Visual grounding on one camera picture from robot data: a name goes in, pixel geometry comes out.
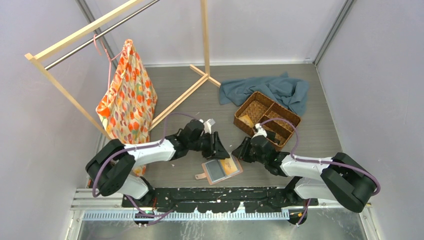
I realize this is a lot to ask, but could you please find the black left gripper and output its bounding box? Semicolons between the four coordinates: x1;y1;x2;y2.
188;131;230;160

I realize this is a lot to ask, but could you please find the orange credit card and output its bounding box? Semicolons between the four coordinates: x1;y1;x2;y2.
238;114;255;128

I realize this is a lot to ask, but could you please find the yellow credit card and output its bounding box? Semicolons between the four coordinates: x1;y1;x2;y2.
219;158;240;176

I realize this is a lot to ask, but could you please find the woven wicker divided basket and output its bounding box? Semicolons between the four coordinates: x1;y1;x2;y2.
233;91;302;151

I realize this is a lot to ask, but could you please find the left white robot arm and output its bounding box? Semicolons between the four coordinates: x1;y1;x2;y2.
85;119;230;207

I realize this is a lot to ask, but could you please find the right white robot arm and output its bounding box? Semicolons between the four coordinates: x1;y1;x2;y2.
232;123;381;213

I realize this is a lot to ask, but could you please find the silver grey credit card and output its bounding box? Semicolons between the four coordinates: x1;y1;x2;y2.
205;159;226;183

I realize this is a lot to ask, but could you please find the blue-grey crumpled cloth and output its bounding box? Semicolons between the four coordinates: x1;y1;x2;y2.
218;72;310;116

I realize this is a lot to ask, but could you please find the orange floral hanging garment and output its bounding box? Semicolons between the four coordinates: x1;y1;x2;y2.
95;38;159;177

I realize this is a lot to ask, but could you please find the pink clothes hanger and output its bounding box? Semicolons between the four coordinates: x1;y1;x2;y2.
93;34;124;89

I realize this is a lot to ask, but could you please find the wooden clothes rack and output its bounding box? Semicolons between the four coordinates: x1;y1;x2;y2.
24;0;221;140

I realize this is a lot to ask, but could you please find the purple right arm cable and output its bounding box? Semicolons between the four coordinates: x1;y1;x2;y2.
256;118;381;226

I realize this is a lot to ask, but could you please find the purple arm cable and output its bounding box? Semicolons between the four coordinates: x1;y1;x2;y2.
256;118;381;226
92;112;200;226

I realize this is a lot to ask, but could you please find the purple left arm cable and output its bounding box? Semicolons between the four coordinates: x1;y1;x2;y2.
92;112;200;226

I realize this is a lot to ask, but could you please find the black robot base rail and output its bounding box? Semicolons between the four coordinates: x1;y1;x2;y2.
134;187;306;213

